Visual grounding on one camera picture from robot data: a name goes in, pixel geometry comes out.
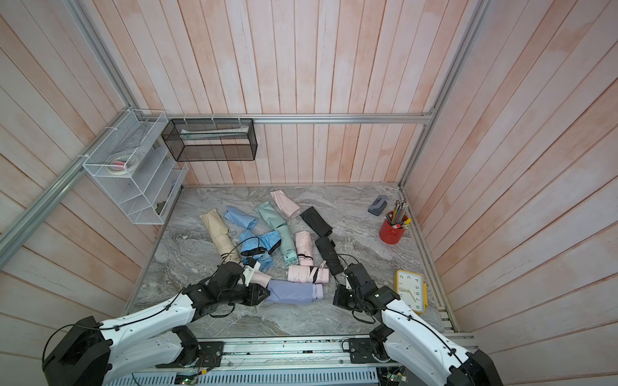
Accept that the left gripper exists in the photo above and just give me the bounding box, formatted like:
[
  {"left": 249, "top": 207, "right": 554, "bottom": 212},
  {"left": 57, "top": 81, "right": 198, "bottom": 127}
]
[{"left": 220, "top": 282, "right": 271, "bottom": 307}]

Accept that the large pink umbrella sleeve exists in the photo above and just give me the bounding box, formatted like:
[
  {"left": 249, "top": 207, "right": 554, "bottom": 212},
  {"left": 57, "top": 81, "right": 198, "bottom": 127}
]
[{"left": 250, "top": 271, "right": 272, "bottom": 288}]

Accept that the beige umbrella sleeve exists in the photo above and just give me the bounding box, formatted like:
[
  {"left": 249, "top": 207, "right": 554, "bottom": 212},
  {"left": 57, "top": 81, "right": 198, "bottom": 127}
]
[{"left": 201, "top": 209, "right": 241, "bottom": 263}]

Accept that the blue umbrella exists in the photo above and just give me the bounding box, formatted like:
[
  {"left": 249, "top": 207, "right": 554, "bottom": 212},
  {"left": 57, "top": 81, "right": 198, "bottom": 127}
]
[{"left": 239, "top": 230, "right": 282, "bottom": 273}]

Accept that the lavender umbrella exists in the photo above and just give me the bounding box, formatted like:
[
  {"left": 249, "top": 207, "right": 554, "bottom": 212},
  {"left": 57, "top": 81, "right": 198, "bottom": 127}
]
[{"left": 267, "top": 280, "right": 324, "bottom": 305}]

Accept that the black umbrella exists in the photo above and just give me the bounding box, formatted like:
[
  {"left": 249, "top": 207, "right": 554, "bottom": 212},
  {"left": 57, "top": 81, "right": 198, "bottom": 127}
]
[{"left": 315, "top": 236, "right": 344, "bottom": 276}]

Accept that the large pink umbrella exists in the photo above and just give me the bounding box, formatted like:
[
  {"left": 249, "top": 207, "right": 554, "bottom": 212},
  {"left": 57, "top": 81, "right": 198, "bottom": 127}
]
[{"left": 287, "top": 265, "right": 329, "bottom": 284}]

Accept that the blue umbrella sleeve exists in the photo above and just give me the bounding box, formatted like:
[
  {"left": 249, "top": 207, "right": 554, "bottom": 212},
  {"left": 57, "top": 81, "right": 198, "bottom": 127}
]
[{"left": 224, "top": 206, "right": 258, "bottom": 230}]

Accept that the mint green umbrella sleeve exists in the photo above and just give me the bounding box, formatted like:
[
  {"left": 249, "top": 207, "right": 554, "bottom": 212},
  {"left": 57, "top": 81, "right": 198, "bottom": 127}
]
[{"left": 255, "top": 202, "right": 287, "bottom": 230}]

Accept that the black umbrella sleeve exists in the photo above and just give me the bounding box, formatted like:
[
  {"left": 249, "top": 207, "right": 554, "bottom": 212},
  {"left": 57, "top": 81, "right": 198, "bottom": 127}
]
[{"left": 300, "top": 206, "right": 333, "bottom": 237}]

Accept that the small pink umbrella sleeve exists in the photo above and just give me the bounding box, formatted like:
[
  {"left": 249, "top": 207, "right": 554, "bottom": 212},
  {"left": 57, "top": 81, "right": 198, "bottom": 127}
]
[{"left": 270, "top": 190, "right": 302, "bottom": 219}]

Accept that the small pink umbrella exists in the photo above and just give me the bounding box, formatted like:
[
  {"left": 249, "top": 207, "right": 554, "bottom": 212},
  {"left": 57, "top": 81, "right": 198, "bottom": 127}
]
[{"left": 295, "top": 231, "right": 315, "bottom": 266}]

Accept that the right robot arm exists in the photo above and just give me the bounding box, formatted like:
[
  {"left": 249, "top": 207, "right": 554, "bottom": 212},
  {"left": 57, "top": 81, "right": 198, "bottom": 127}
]
[{"left": 333, "top": 263, "right": 503, "bottom": 385}]

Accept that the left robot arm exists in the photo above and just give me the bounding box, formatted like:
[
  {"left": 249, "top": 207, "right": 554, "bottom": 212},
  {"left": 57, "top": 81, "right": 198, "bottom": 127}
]
[{"left": 42, "top": 262, "right": 270, "bottom": 385}]

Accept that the yellow alarm clock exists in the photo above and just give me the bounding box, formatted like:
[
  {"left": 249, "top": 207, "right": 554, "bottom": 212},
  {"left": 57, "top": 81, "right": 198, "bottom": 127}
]
[{"left": 395, "top": 270, "right": 429, "bottom": 315}]

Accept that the red pencil cup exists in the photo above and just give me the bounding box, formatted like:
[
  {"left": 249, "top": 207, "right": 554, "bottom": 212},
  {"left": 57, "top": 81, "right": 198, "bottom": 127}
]
[{"left": 379, "top": 200, "right": 412, "bottom": 245}]

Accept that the grey stapler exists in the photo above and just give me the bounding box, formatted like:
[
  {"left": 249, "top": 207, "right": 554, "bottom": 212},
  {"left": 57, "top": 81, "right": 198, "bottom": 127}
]
[{"left": 368, "top": 195, "right": 388, "bottom": 216}]

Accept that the black mesh basket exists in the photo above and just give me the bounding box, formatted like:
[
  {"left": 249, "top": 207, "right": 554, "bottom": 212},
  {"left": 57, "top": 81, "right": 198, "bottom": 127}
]
[{"left": 162, "top": 117, "right": 258, "bottom": 162}]

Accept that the tape roll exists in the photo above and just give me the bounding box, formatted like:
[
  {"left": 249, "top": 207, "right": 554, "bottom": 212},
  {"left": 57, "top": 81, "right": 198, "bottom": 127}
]
[{"left": 104, "top": 154, "right": 140, "bottom": 176}]

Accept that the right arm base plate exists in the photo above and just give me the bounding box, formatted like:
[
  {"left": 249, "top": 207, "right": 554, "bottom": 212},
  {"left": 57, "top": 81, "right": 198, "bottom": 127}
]
[{"left": 347, "top": 338, "right": 389, "bottom": 363}]

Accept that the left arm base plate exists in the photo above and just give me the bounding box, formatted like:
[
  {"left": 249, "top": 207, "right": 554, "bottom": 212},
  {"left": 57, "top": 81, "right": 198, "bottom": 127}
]
[{"left": 155, "top": 341, "right": 225, "bottom": 369}]

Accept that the white wire shelf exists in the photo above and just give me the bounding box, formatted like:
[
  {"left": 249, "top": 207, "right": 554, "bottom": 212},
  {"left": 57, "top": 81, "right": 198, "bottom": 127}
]
[{"left": 83, "top": 109, "right": 188, "bottom": 225}]

